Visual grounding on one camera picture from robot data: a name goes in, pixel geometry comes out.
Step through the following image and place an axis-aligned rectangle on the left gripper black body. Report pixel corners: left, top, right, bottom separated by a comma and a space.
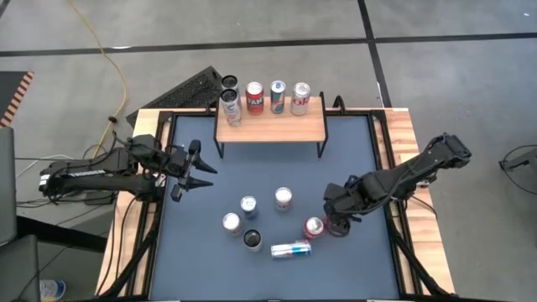
165, 139, 201, 203

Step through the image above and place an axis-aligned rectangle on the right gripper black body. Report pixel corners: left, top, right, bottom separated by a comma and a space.
322, 175, 370, 216

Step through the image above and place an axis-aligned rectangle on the blue silver Red Bull can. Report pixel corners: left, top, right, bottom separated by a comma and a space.
239, 195, 259, 221
269, 239, 313, 260
269, 80, 288, 115

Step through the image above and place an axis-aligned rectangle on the silver Diet Coke can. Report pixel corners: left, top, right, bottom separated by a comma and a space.
222, 212, 243, 237
274, 186, 294, 213
289, 81, 312, 117

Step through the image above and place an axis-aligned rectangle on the black keyboard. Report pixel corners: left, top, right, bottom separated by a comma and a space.
125, 65, 224, 127

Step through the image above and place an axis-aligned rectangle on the white and blue container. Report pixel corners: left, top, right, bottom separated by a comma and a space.
39, 279, 67, 302

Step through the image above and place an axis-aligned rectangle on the grey stand foot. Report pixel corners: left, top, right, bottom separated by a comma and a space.
498, 147, 537, 171

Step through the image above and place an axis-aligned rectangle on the black mat with striped edge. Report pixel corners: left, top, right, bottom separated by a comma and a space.
0, 70, 35, 129

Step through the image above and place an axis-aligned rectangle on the black metal table frame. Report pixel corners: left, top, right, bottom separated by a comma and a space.
96, 107, 456, 302

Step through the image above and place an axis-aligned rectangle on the wooden shelf with black frame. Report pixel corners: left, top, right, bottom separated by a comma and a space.
212, 91, 329, 159

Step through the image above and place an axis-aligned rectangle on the yellow cable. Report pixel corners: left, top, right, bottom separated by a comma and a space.
66, 0, 129, 146

